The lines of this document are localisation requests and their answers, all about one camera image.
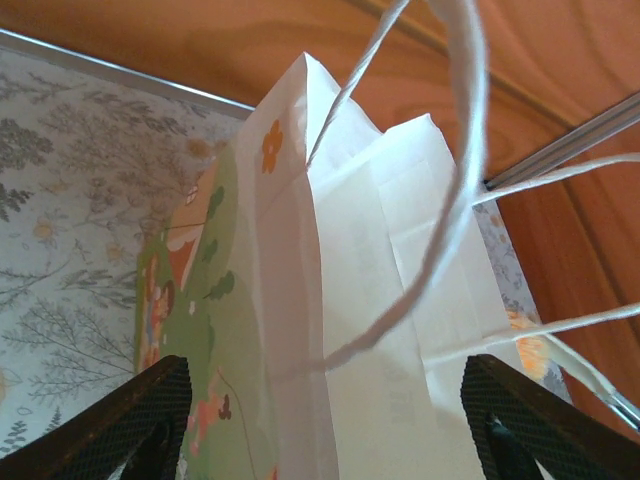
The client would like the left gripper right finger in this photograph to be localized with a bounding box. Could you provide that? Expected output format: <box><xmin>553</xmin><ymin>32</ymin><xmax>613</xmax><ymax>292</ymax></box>
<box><xmin>459</xmin><ymin>352</ymin><xmax>640</xmax><ymax>480</ymax></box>

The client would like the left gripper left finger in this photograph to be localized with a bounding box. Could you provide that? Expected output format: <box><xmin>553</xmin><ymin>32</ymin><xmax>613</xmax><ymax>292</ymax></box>
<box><xmin>0</xmin><ymin>354</ymin><xmax>194</xmax><ymax>480</ymax></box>

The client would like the white printed paper bag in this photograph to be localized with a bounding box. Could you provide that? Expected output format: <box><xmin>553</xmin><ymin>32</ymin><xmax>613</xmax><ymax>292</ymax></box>
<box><xmin>133</xmin><ymin>0</ymin><xmax>640</xmax><ymax>480</ymax></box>

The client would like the floral tablecloth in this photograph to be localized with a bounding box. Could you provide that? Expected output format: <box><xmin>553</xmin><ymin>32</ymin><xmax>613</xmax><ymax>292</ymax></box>
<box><xmin>0</xmin><ymin>47</ymin><xmax>574</xmax><ymax>466</ymax></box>

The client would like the aluminium frame post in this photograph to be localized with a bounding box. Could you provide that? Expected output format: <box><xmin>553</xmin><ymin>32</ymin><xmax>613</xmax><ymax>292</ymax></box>
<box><xmin>483</xmin><ymin>92</ymin><xmax>640</xmax><ymax>190</ymax></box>

